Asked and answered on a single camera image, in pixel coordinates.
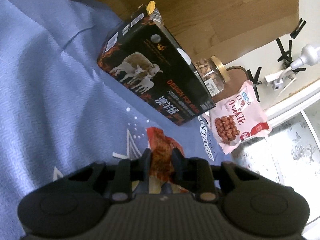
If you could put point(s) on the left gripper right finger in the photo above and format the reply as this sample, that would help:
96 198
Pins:
194 175

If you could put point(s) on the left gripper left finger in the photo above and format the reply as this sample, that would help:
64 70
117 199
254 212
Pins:
128 171

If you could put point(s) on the red snack packet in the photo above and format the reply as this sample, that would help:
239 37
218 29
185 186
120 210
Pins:
161 167

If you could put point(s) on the white ribbed cup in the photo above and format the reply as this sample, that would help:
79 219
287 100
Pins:
184 55

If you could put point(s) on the pink fried twist bag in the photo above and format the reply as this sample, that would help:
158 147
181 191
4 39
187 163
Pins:
238 118

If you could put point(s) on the blue patterned tablecloth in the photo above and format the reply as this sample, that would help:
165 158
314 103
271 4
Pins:
59 111

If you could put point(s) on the glass jar of nuts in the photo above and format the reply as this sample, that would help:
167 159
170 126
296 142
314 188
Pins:
213 73

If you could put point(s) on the brown chair back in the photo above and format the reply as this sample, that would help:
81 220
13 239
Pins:
238 75

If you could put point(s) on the black sheep print box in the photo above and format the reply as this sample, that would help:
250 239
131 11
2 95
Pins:
142 57

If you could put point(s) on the wooden board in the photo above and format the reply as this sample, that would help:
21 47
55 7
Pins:
226 29

